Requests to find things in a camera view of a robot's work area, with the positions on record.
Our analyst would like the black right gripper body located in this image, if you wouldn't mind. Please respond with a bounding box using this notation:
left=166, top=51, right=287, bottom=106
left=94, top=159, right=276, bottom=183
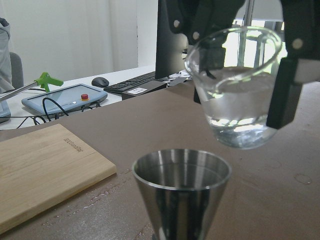
left=165, top=0, right=320, bottom=60

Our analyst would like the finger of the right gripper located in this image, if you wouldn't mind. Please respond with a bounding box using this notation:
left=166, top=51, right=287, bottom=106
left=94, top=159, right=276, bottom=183
left=266, top=57, right=320, bottom=130
left=193, top=32, right=227, bottom=104

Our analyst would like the clear glass measuring cup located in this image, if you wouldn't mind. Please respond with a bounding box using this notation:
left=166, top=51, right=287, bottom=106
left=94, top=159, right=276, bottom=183
left=185, top=26, right=282, bottom=149

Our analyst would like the steel double jigger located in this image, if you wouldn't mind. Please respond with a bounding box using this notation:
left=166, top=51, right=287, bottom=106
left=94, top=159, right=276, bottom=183
left=132, top=149, right=232, bottom=240

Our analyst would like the black monitor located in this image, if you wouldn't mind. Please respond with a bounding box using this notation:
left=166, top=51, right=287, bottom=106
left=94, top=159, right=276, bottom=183
left=155, top=0, right=188, bottom=81

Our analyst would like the black keyboard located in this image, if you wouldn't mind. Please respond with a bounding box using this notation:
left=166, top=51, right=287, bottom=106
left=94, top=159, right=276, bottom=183
left=103, top=71, right=167, bottom=95

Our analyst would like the black computer mouse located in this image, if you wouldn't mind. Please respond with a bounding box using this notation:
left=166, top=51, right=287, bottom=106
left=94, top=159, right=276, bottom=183
left=91, top=76, right=110, bottom=88

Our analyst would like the bamboo cutting board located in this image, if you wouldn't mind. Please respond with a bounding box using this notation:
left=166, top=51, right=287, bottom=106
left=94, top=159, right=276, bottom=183
left=0, top=124, right=117, bottom=233

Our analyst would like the person in grey jacket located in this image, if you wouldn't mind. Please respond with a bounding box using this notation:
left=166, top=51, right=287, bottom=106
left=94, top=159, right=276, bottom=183
left=0, top=18, right=14, bottom=93

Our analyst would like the blue teach pendant tablet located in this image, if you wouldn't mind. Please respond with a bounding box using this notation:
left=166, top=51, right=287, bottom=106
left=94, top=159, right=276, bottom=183
left=0, top=100, right=11, bottom=123

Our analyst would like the metal rod green handle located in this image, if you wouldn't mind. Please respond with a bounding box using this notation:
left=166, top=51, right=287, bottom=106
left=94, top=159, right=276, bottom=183
left=0, top=72, right=64, bottom=102

